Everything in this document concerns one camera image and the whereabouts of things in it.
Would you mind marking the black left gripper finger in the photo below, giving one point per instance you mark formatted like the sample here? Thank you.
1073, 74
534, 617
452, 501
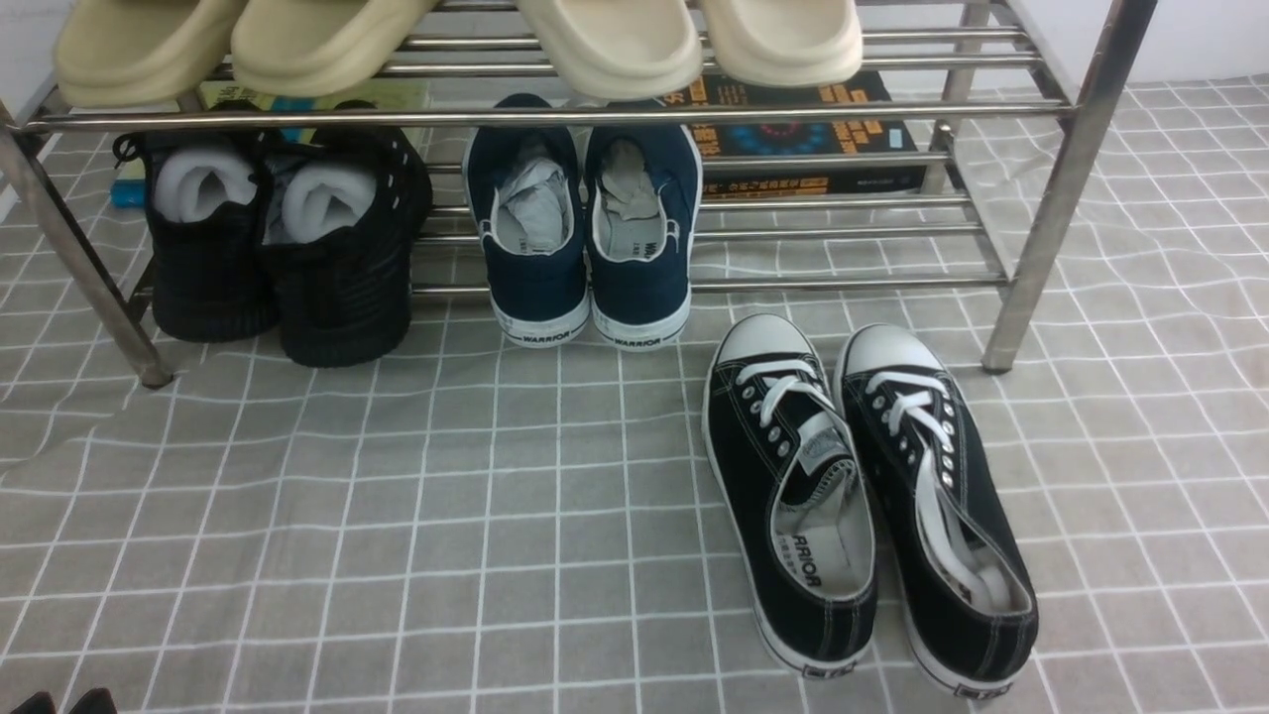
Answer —
39, 703

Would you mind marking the beige slipper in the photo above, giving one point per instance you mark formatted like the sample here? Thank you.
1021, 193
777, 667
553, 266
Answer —
316, 48
114, 54

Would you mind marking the stainless steel shoe rack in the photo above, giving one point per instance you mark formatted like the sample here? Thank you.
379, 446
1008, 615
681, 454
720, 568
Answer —
996, 67

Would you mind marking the cream slipper far right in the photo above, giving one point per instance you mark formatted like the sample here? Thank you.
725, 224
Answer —
785, 43

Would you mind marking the navy canvas shoe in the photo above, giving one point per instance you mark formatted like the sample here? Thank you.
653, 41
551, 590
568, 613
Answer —
522, 186
644, 189

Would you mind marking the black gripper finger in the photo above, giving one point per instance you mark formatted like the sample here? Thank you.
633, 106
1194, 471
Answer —
98, 700

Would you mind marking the black canvas sneaker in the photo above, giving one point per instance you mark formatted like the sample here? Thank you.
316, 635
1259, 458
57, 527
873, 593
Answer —
785, 461
971, 614

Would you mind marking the navy canvas shoe right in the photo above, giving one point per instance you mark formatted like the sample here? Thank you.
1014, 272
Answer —
644, 189

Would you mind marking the black knit sneaker left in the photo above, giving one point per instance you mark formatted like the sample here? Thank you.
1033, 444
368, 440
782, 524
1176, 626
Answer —
205, 196

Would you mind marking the grey checked floor cloth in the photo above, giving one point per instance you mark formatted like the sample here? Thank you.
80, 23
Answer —
471, 527

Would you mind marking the navy canvas shoe left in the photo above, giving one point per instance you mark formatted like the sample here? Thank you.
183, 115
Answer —
522, 186

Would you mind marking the black knit sneaker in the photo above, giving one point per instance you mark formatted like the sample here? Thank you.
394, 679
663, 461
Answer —
205, 196
336, 242

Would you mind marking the cream slipper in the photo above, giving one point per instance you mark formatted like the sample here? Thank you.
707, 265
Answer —
785, 43
618, 50

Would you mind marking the beige slipper far left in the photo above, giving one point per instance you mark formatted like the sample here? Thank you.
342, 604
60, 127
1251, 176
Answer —
114, 54

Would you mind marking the black knit sneaker right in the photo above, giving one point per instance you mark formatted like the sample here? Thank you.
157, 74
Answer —
336, 242

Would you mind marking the black book orange text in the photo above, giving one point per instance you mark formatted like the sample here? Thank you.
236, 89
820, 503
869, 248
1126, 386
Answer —
793, 139

